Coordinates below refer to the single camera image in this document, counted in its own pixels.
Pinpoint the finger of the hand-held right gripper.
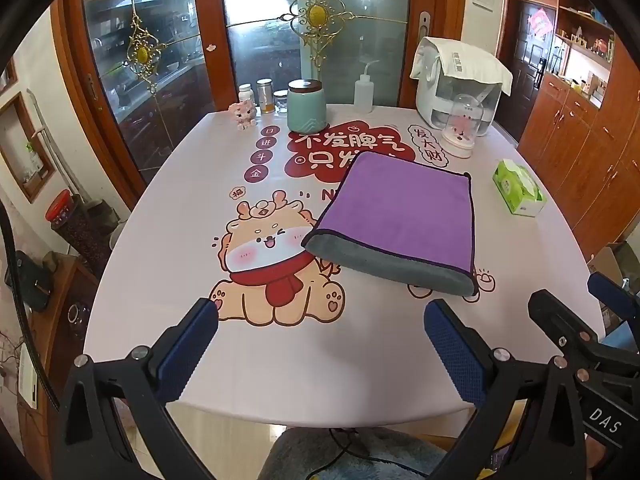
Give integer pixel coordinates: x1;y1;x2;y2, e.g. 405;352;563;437
586;271;640;323
527;289;608;378

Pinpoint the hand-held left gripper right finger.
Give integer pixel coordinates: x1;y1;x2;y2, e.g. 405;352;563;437
423;298;587;480

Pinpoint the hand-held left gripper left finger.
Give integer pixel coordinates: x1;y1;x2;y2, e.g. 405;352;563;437
52;297;221;480

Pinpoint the purple and grey towel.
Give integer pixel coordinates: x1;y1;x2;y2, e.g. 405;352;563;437
301;151;479;297

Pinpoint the cardboard box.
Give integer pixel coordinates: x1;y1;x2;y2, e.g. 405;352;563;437
587;242;640;286

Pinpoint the pink cartoon printed tablecloth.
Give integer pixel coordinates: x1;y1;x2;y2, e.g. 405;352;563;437
82;105;606;413

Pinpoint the wooden side table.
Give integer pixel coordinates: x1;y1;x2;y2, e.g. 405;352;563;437
15;255;98;480

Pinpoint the green tissue pack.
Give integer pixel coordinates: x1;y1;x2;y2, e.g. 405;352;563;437
492;159;547;218

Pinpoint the blue fluffy seat cushion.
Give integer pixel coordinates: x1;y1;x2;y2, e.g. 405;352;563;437
255;427;451;480

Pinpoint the black bag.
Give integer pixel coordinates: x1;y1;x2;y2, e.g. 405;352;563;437
15;250;53;311

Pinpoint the red lidded plastic jar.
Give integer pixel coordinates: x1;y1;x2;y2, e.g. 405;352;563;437
45;189;76;226

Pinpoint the glass dome lamp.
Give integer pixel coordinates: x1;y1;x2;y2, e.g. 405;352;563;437
441;95;485;159

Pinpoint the pink block figurine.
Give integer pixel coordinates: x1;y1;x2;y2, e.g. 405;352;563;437
229;101;258;132

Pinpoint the white countertop appliance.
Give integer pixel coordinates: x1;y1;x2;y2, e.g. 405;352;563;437
416;72;502;137

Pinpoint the dark wooden door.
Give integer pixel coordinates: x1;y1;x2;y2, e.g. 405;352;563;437
504;0;558;106

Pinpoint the white cloth appliance cover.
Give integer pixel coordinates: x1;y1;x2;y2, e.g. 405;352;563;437
410;36;514;96

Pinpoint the teal ceramic canister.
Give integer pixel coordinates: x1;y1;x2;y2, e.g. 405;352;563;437
286;79;328;134

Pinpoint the wooden framed window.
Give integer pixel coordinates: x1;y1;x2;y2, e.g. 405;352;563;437
0;92;56;203

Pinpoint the white squeeze bottle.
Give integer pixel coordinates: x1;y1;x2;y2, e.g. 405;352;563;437
353;59;381;114

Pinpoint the red door decoration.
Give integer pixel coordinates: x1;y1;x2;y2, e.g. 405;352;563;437
529;7;551;38

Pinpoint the gold door ornament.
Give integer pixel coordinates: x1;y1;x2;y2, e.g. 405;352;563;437
280;0;353;68
122;0;168;93

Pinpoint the wooden framed glass door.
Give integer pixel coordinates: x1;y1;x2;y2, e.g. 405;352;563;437
62;0;238;196
200;0;468;108

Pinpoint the wooden wall cabinet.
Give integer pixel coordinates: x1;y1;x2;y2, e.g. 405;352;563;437
517;0;640;261

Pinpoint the thin black cable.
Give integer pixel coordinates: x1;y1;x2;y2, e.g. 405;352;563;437
325;427;373;458

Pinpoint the thick black cable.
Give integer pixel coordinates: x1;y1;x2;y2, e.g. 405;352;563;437
0;205;58;406

